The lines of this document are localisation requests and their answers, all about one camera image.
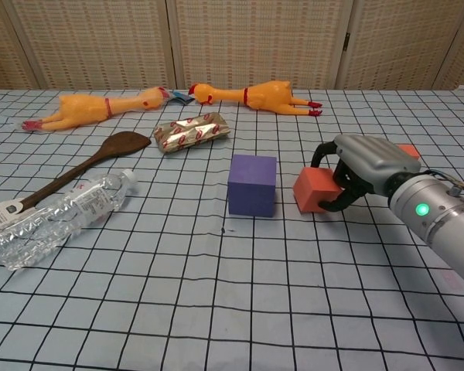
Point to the gold foil snack packet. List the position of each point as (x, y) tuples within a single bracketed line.
[(191, 133)]

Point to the white paper spatula label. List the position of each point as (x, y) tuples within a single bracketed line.
[(4, 214)]

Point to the woven folding screen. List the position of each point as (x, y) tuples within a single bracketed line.
[(255, 38)]

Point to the large orange foam cube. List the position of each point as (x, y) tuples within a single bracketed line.
[(309, 189)]

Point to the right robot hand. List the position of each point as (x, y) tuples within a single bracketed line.
[(375, 162)]

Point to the dark metal screen hinge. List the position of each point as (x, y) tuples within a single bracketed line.
[(347, 41)]

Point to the rubber chicken in clear bag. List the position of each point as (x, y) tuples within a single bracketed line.
[(81, 110)]

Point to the large purple foam cube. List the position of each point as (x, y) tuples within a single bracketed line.
[(251, 185)]

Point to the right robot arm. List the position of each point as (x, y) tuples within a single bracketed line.
[(441, 216)]

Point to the clear plastic water bottle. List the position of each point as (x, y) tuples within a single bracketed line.
[(89, 199)]

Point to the yellow rubber chicken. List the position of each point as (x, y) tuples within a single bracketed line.
[(270, 96)]

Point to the blue packaging header card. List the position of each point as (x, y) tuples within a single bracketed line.
[(179, 97)]

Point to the small orange foam cube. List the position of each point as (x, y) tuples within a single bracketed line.
[(410, 150)]

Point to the blue checkered tablecloth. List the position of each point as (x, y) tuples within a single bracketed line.
[(232, 290)]

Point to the dark wooden spatula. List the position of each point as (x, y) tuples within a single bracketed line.
[(121, 143)]

